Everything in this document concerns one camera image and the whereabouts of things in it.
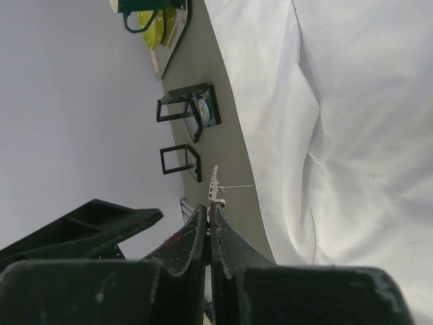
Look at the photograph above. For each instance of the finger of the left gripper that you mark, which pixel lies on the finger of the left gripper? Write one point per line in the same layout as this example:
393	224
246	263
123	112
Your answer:
92	231

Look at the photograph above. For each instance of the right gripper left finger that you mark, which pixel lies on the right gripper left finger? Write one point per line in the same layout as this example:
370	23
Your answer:
164	287

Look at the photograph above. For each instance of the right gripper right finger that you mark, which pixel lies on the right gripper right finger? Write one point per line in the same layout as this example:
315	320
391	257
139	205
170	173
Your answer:
249	289

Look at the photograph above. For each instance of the sparkly snowflake brooch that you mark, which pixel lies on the sparkly snowflake brooch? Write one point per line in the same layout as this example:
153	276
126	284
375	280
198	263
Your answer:
215	188

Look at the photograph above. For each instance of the round clear blue brooch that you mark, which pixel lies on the round clear blue brooch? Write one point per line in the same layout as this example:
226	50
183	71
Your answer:
204	110

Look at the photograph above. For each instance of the white shirt garment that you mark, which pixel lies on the white shirt garment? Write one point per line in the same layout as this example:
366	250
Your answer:
334	100

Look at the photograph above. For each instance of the silver metal tray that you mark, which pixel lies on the silver metal tray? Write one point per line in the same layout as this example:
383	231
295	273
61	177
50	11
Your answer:
161	56

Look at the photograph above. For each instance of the green polka dot plate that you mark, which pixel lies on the green polka dot plate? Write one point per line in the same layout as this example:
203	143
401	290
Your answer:
162	30

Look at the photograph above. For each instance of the black square frame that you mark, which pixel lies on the black square frame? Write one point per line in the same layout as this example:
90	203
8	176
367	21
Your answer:
193	121
169	110
179	158

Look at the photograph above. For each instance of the black square frame left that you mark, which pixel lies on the black square frame left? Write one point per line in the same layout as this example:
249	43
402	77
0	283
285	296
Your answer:
169	110

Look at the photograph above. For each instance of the black square frame right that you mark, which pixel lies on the black square frame right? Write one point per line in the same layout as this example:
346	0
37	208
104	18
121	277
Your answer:
193	121

